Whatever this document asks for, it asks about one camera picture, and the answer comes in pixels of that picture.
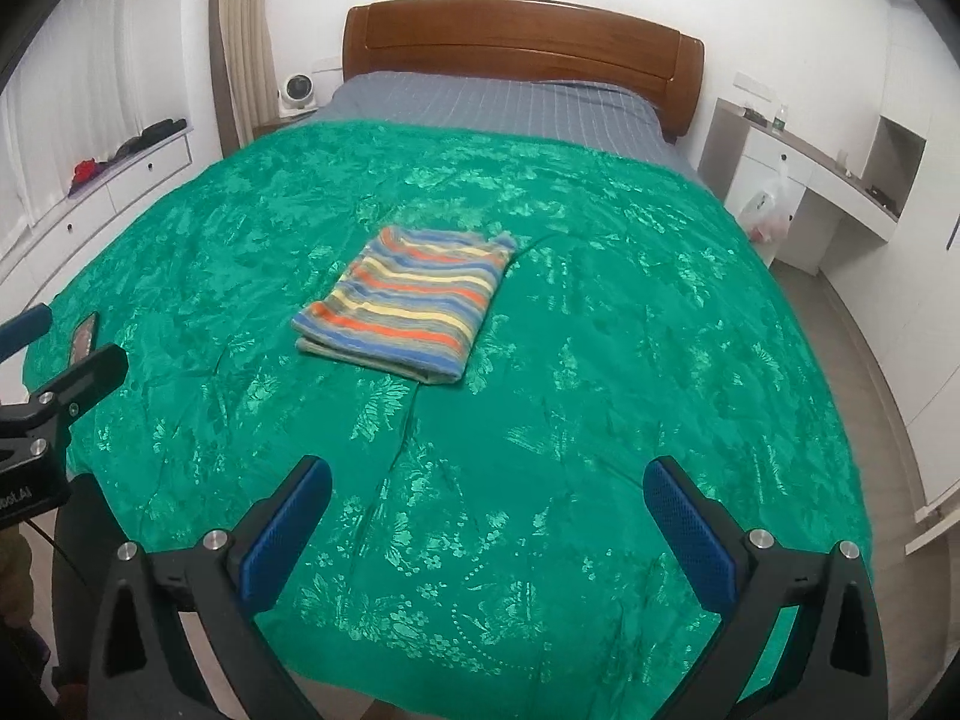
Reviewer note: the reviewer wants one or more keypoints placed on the clear plastic bottle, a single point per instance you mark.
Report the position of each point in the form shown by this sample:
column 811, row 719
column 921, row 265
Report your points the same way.
column 779, row 118

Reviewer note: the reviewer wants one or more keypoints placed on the white drawer cabinet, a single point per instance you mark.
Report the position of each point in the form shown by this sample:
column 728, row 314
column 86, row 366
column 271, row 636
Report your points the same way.
column 135, row 187

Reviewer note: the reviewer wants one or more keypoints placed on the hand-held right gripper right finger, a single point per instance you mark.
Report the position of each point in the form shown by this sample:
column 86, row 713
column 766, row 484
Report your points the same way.
column 686, row 521

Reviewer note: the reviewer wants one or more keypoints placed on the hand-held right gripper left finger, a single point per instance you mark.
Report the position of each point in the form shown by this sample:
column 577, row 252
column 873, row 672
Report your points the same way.
column 289, row 521

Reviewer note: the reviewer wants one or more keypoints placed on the dark clothes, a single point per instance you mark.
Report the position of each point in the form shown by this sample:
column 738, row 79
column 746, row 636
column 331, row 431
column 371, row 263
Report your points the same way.
column 150, row 136

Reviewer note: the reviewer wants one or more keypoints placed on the white desk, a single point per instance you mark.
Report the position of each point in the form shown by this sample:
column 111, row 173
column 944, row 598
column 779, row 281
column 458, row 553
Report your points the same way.
column 765, row 157

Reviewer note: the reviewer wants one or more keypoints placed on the small white fan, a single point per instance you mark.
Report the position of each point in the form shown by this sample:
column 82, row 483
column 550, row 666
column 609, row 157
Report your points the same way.
column 298, row 90

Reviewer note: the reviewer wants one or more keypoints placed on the smartphone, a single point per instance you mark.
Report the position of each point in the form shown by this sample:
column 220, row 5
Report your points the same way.
column 82, row 337

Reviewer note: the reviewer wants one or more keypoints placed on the brown nightstand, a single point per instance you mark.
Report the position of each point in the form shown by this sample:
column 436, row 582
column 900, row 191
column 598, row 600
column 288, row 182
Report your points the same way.
column 274, row 125

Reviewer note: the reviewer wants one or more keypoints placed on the white wall socket strip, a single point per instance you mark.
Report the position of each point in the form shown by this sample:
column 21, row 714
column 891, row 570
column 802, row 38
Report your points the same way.
column 752, row 84

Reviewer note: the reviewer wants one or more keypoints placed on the red cloth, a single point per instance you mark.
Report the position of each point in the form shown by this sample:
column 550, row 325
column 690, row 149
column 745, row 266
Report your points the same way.
column 84, row 171

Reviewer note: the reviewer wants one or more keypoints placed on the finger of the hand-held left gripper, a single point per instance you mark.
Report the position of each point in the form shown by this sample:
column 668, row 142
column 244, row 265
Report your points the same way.
column 26, row 330
column 94, row 375

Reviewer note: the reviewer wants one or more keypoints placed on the striped knit sweater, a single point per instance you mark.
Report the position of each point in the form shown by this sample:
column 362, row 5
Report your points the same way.
column 405, row 300

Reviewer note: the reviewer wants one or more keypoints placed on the beige striped curtain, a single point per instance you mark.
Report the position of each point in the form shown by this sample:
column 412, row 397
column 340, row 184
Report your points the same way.
column 240, row 52

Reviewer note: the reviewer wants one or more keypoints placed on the white plastic bag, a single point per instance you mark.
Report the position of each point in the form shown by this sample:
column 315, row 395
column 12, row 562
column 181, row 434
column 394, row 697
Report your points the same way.
column 765, row 210

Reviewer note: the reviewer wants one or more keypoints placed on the grey checked bed sheet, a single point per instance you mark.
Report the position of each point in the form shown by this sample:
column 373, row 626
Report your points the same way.
column 487, row 109

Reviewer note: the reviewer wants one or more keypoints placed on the brown wooden headboard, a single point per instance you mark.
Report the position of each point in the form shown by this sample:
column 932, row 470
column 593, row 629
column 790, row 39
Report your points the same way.
column 525, row 37

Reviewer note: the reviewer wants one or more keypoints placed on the small dark desk item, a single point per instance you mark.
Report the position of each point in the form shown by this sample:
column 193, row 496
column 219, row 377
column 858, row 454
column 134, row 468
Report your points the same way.
column 755, row 116

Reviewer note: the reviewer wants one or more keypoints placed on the flat dark desk item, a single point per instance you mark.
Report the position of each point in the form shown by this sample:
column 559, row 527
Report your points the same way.
column 879, row 195

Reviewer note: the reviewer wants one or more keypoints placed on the green floral blanket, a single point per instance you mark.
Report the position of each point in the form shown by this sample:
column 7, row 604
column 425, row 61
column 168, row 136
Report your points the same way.
column 525, row 427

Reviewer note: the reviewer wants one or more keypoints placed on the white wardrobe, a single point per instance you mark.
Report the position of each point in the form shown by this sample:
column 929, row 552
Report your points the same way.
column 930, row 315

